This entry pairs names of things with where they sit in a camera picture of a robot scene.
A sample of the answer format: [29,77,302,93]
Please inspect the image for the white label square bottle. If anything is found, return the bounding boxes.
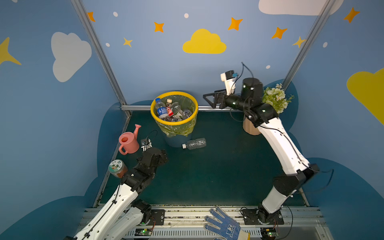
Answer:
[183,109,193,119]

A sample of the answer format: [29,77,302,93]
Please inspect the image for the round green lid jar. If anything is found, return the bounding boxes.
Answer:
[108,160,128,179]

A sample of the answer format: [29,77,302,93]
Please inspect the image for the left aluminium frame post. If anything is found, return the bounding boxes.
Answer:
[71,0,127,107]

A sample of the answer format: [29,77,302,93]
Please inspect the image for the white green artificial flowers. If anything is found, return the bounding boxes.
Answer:
[262,84,295,115]

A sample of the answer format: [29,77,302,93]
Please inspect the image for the pink ribbed flower pot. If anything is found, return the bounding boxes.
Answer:
[243,118,261,136]

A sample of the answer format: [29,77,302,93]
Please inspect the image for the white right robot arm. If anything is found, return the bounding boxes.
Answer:
[203,78,320,222]

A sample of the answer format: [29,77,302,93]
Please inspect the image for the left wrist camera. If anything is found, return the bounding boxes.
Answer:
[141,138,153,152]

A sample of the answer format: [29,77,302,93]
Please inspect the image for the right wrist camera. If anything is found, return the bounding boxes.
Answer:
[221,70,238,96]

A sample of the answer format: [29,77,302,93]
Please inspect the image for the red cap water bottle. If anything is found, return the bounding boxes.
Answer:
[167,107,174,118]

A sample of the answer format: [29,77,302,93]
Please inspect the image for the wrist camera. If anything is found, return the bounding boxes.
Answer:
[221,70,238,96]
[141,138,153,152]

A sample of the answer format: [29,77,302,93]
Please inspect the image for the right aluminium frame post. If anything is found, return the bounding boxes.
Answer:
[282,0,337,90]

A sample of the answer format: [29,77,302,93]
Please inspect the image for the pink watering can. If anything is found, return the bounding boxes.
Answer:
[119,124,141,156]

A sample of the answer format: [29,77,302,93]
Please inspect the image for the blue dotted work glove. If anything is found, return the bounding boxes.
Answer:
[204,207,251,240]

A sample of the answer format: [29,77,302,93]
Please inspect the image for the yellow cap red label bottle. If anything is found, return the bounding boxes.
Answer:
[170,102,184,119]

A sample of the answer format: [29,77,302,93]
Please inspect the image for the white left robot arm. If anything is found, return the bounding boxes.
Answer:
[65,148,169,240]

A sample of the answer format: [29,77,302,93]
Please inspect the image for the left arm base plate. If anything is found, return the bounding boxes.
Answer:
[140,209,165,226]

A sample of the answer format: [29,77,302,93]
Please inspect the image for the aluminium frame post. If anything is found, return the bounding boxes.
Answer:
[71,0,127,107]
[282,0,337,90]

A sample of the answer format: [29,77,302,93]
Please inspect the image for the blue label pepsi bottle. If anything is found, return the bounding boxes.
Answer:
[155,98,169,120]

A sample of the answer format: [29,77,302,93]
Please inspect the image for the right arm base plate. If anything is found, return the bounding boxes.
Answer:
[240,207,285,225]

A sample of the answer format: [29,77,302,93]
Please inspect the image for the aluminium back frame rail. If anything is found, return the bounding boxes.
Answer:
[121,104,245,112]

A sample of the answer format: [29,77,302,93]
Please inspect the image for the brown coffee drink bottle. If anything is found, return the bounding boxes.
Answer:
[166,99,173,107]

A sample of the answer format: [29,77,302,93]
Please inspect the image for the yellow rim waste bin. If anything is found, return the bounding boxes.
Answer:
[151,91,199,148]

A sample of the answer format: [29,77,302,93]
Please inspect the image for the clear crushed white cap bottle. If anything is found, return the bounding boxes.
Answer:
[182,138,207,150]

